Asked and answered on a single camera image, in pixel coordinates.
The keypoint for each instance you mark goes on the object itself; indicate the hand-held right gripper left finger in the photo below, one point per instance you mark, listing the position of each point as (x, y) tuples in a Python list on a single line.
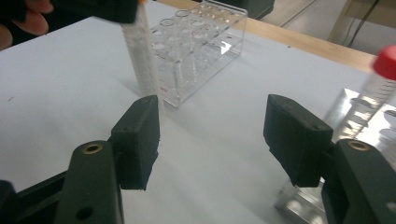
[(137, 146)]

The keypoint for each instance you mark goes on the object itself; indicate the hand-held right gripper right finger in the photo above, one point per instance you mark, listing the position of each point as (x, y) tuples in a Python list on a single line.
[(297, 143)]

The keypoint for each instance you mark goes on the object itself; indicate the orange cap graduated plastic tube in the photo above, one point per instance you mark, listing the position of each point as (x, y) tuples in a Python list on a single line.
[(140, 56)]

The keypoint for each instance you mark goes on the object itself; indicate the metal test tube rack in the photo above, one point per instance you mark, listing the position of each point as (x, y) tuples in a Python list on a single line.
[(299, 205)]

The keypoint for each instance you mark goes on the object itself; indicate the red cap graduated plastic tube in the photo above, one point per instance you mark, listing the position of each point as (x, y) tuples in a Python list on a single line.
[(386, 62)]

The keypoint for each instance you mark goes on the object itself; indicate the clear acrylic test tube rack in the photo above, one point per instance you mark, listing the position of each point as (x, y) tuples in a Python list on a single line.
[(218, 37)]

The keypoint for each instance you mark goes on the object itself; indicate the beige wooden furniture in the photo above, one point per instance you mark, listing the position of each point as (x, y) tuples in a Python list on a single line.
[(339, 18)]

